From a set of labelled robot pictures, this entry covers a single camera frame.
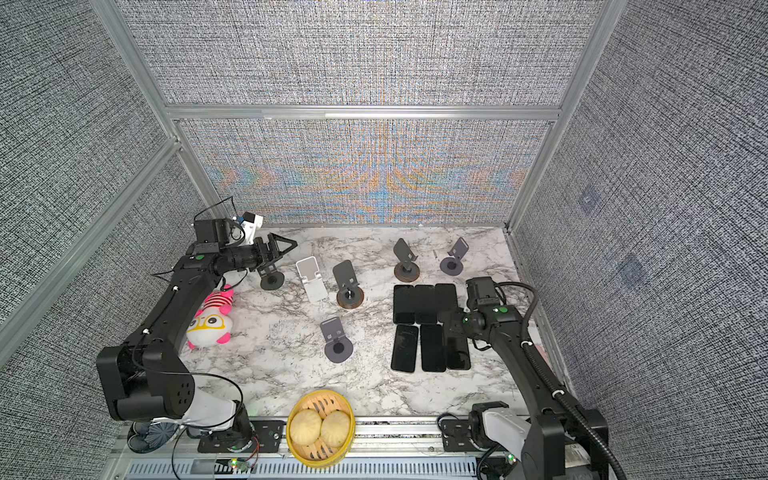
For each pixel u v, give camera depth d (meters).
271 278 1.03
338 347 0.88
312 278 1.00
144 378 0.42
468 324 0.70
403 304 0.98
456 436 0.73
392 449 0.73
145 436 0.71
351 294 0.98
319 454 0.70
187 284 0.54
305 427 0.70
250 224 0.75
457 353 1.02
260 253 0.70
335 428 0.69
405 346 0.88
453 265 1.06
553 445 0.38
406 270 1.05
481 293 0.64
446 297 0.98
